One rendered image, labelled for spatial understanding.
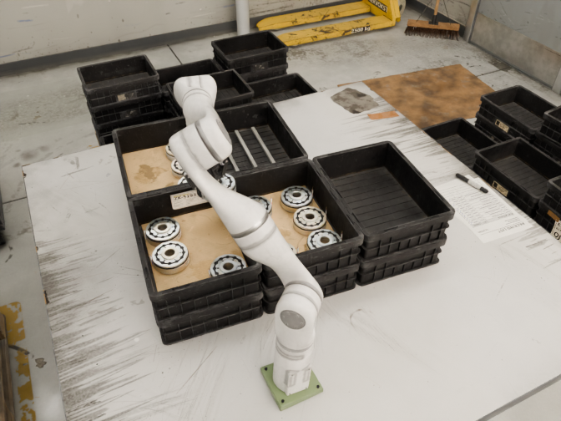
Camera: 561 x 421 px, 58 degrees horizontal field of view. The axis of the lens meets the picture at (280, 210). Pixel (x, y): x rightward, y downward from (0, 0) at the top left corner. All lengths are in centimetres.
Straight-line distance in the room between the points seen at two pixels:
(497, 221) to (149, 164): 125
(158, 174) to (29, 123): 225
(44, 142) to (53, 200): 171
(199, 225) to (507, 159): 176
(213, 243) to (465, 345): 78
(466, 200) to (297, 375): 100
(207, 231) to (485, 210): 100
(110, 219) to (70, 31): 291
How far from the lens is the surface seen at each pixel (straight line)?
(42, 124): 395
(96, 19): 463
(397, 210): 168
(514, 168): 281
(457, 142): 309
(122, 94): 299
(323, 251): 139
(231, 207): 102
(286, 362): 127
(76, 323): 162
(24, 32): 461
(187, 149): 98
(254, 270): 134
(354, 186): 175
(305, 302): 112
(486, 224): 192
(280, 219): 161
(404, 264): 163
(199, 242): 156
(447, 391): 147
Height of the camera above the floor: 193
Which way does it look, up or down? 42 degrees down
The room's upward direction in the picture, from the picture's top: straight up
